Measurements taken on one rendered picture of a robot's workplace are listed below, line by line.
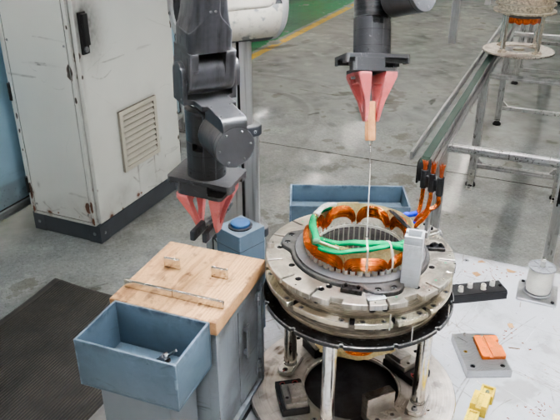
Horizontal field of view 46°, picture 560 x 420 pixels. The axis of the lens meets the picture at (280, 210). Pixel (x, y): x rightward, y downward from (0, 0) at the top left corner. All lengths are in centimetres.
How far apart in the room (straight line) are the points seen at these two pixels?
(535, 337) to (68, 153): 242
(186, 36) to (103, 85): 242
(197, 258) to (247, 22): 49
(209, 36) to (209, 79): 6
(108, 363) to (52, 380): 164
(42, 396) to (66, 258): 99
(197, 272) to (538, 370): 73
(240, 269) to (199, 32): 44
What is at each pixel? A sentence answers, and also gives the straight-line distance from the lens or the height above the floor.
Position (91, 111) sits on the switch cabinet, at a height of 69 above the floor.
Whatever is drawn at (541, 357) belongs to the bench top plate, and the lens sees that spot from 150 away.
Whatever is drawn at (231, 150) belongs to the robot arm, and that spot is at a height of 135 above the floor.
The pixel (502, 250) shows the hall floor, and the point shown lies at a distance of 349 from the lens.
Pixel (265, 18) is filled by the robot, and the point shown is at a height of 141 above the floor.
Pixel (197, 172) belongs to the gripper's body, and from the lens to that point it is 96.
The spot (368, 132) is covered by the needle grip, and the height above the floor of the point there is 131.
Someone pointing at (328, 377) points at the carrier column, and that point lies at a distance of 113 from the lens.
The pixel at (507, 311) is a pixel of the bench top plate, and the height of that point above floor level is 78.
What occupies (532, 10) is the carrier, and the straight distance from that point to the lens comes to 387.
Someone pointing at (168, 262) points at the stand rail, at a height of 108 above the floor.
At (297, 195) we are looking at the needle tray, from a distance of 146.
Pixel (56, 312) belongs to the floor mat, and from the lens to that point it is 300.
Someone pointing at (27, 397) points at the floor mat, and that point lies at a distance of 260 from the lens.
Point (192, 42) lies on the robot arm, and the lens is 87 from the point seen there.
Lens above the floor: 167
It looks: 27 degrees down
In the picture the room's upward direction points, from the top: straight up
